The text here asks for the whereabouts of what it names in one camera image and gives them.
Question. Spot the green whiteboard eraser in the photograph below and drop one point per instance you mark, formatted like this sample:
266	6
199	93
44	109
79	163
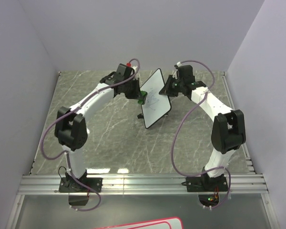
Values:
142	97

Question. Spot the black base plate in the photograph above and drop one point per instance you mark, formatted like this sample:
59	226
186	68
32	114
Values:
69	185
195	184

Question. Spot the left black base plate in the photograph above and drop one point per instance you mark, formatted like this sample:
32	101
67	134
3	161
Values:
69	185

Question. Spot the aluminium mounting rail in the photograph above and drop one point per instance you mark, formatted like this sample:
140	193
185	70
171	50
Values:
127	184

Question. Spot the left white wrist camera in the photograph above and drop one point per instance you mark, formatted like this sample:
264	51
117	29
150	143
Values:
133	69

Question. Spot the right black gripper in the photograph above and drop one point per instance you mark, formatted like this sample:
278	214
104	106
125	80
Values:
166	90

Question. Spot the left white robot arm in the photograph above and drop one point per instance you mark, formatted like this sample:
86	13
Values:
71	127

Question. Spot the pink bordered white board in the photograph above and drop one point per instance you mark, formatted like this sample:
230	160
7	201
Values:
165	223

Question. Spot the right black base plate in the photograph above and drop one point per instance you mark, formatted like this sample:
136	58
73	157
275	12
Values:
195	184

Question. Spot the small white whiteboard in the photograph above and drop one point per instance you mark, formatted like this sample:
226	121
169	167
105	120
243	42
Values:
156	105

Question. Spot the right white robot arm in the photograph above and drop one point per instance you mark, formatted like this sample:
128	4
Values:
228	131

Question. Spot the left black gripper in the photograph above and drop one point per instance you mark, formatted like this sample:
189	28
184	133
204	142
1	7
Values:
137	80

